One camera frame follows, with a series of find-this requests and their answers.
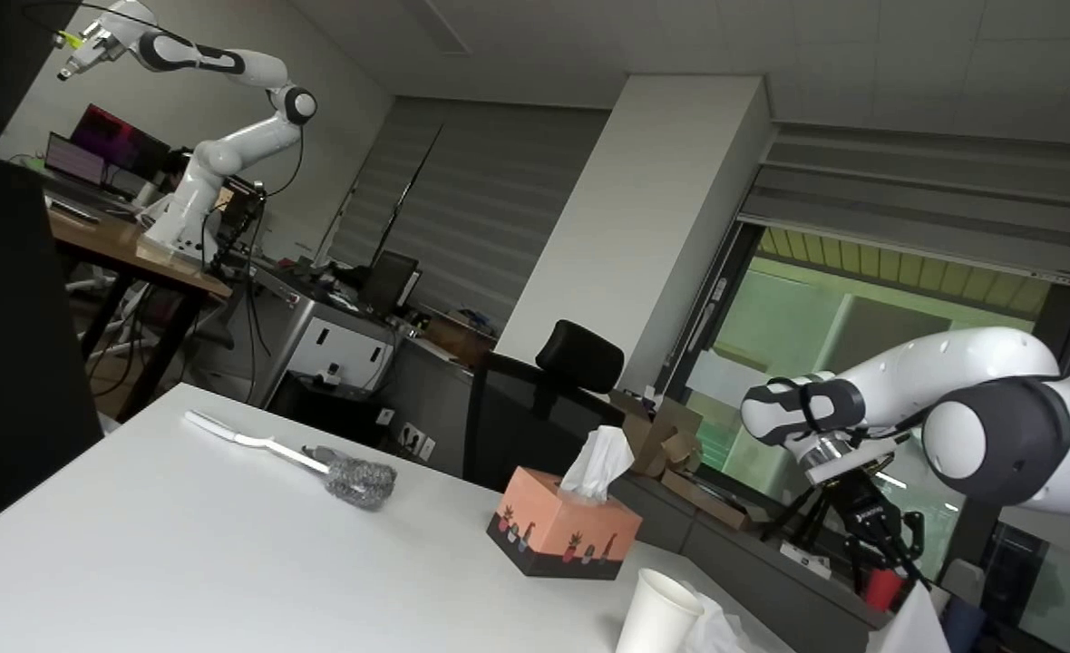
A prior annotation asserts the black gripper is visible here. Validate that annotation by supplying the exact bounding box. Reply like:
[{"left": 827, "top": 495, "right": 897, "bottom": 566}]
[{"left": 803, "top": 441, "right": 926, "bottom": 587}]

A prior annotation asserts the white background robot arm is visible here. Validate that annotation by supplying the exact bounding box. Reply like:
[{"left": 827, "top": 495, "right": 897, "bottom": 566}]
[{"left": 53, "top": 0, "right": 319, "bottom": 260}]

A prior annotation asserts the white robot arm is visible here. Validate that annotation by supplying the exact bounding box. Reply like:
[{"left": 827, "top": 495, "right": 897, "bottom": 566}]
[{"left": 741, "top": 327, "right": 1070, "bottom": 517}]

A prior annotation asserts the white pulled tissue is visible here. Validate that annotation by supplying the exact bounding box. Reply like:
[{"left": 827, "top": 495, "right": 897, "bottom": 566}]
[{"left": 868, "top": 584, "right": 950, "bottom": 653}]

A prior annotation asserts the cardboard box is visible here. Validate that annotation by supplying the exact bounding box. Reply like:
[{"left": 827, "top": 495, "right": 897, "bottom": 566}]
[{"left": 625, "top": 406, "right": 701, "bottom": 478}]

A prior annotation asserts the orange tissue box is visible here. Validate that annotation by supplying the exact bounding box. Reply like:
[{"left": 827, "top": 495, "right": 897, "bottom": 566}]
[{"left": 487, "top": 470, "right": 641, "bottom": 580}]

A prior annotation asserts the red cup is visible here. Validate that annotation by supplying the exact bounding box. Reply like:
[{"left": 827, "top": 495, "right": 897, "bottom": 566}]
[{"left": 863, "top": 566, "right": 907, "bottom": 612}]

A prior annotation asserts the blue cup on ledge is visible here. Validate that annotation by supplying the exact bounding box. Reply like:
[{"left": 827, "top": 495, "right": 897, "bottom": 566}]
[{"left": 939, "top": 600, "right": 986, "bottom": 653}]

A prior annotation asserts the clear plastic wrap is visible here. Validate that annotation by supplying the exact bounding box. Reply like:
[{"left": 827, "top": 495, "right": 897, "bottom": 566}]
[{"left": 683, "top": 600, "right": 789, "bottom": 653}]

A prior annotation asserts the white paper cup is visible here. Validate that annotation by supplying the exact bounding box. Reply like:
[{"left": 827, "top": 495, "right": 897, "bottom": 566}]
[{"left": 618, "top": 571, "right": 703, "bottom": 653}]

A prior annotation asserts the black office chair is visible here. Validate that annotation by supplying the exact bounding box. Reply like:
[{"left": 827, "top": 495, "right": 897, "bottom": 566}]
[{"left": 464, "top": 318, "right": 625, "bottom": 490}]

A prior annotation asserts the grey dish brush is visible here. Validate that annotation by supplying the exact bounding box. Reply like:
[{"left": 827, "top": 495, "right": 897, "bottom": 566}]
[{"left": 185, "top": 414, "right": 394, "bottom": 512}]

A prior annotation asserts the grey metal cabinet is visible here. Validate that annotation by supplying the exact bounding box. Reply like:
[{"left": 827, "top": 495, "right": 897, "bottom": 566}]
[{"left": 185, "top": 283, "right": 399, "bottom": 406}]

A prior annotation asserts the wooden background desk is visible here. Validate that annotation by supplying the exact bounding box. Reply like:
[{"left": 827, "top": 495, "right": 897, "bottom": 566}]
[{"left": 48, "top": 206, "right": 229, "bottom": 421}]

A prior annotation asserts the laptop with pink screen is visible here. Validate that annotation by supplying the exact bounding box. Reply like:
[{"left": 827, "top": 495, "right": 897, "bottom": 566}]
[{"left": 42, "top": 104, "right": 181, "bottom": 199}]

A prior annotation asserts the black camera tripod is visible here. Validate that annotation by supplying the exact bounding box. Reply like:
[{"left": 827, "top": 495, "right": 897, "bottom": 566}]
[{"left": 759, "top": 484, "right": 861, "bottom": 584}]

